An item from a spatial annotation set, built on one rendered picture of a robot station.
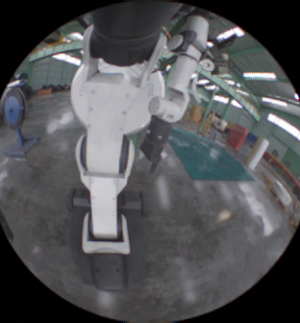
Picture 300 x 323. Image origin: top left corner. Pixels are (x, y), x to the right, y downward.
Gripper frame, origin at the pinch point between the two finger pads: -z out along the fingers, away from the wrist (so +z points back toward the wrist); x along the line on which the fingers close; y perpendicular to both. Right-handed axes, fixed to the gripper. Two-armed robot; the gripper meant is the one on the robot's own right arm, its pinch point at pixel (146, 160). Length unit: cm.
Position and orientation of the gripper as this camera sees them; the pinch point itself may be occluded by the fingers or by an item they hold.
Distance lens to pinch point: 48.0
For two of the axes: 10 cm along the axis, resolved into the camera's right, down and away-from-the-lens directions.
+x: -4.8, -6.3, 6.1
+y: -8.1, 0.7, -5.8
